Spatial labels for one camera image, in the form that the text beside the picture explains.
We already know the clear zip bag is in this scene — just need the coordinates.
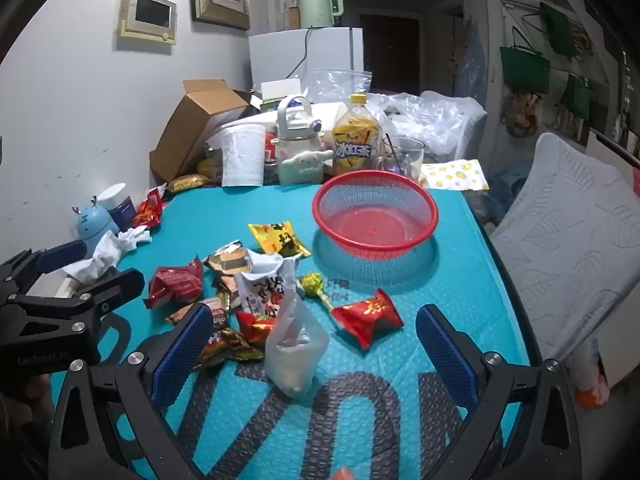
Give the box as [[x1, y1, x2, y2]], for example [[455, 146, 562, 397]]
[[312, 69, 373, 107]]

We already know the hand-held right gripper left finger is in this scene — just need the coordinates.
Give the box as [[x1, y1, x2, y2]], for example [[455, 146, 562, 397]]
[[49, 302, 216, 480]]

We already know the dark red snack packet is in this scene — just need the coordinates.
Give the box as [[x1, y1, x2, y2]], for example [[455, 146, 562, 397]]
[[145, 258, 205, 309]]

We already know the white green carton box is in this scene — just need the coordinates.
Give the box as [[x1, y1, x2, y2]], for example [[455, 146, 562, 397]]
[[260, 79, 311, 112]]

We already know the white cartoon water bottle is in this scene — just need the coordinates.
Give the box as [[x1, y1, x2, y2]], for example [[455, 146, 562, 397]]
[[275, 95, 335, 186]]

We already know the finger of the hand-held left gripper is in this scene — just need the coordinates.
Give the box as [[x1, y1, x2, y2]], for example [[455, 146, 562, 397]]
[[17, 268, 146, 318], [0, 240, 90, 301]]

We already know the yellow snack bag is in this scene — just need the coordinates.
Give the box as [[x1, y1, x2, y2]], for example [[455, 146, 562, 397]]
[[167, 174, 211, 194]]

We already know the black power cable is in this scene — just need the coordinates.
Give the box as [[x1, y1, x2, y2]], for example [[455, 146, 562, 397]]
[[290, 27, 313, 82]]

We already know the white mini fridge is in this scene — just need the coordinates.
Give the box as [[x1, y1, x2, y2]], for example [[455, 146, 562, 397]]
[[248, 27, 364, 106]]

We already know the wall intercom panel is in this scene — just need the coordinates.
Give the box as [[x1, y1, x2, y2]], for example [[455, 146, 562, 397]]
[[117, 0, 178, 46]]

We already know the red plastic mesh basket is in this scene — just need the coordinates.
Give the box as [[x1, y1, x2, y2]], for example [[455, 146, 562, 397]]
[[312, 170, 439, 261]]

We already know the open cardboard box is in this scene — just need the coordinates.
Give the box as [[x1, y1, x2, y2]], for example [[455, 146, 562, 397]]
[[150, 79, 261, 186]]

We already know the small blue deer humidifier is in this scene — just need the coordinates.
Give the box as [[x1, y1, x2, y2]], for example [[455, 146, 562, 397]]
[[74, 204, 121, 251]]

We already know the green electric kettle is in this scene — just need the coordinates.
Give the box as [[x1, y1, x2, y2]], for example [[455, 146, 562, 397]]
[[285, 0, 344, 29]]

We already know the pile of clear plastic bags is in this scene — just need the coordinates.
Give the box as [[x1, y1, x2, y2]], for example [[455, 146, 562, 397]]
[[370, 91, 488, 162]]

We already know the orange white plastic bag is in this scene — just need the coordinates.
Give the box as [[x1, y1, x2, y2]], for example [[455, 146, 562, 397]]
[[574, 339, 612, 408]]

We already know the yellow green lollipop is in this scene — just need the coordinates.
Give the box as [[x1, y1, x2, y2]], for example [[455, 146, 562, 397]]
[[298, 273, 335, 312]]

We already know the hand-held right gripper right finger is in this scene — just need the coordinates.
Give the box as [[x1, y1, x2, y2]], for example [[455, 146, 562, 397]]
[[415, 304, 596, 480]]

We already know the white purple jar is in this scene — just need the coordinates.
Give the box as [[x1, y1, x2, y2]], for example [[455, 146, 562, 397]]
[[97, 183, 137, 233]]

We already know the dark brown snack packet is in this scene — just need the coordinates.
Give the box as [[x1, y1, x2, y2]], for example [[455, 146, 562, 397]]
[[167, 297, 232, 330]]

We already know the tan brown snack packet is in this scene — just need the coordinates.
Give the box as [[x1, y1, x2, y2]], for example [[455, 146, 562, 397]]
[[207, 241, 251, 292]]

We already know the clear glass cup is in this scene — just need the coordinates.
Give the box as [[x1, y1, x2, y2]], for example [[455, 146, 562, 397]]
[[375, 136, 426, 182]]

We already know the crumpled white tissue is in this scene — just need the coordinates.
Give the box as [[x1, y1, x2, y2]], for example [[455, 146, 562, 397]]
[[65, 226, 151, 283]]

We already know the clear plastic snack bag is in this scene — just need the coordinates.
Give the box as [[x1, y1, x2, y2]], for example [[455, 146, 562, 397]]
[[264, 292, 330, 400]]

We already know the yellow iced tea bottle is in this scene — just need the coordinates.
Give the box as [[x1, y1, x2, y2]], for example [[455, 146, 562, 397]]
[[332, 93, 386, 177]]

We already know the green brown snack packet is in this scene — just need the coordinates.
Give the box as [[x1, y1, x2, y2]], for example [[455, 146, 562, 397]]
[[199, 327, 264, 370]]

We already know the red crinkled snack bag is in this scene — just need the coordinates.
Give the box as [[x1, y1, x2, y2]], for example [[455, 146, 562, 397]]
[[131, 185, 167, 229]]

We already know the small red orange packet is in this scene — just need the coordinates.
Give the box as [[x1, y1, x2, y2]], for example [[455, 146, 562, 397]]
[[236, 311, 276, 348]]

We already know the red gold-print snack packet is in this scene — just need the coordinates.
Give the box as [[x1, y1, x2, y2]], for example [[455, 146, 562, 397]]
[[331, 288, 404, 351]]

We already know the white quilted chair cushion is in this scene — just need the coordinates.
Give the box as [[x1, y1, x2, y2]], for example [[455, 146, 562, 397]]
[[489, 132, 640, 361]]

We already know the yellow snack packet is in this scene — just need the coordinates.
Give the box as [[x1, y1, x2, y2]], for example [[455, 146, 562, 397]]
[[248, 220, 312, 259]]

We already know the teal bubble mat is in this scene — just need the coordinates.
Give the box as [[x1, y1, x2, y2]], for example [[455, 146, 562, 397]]
[[50, 182, 532, 480]]

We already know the white peanut snack packet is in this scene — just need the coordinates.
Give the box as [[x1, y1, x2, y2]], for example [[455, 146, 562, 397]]
[[234, 250, 301, 322]]

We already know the green tote bag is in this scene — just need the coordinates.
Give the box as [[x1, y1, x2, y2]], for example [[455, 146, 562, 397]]
[[560, 75, 594, 121], [500, 45, 551, 94], [539, 1, 581, 59]]

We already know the white paper towel roll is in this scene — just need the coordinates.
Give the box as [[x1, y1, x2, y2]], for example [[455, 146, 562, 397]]
[[206, 124, 267, 188]]

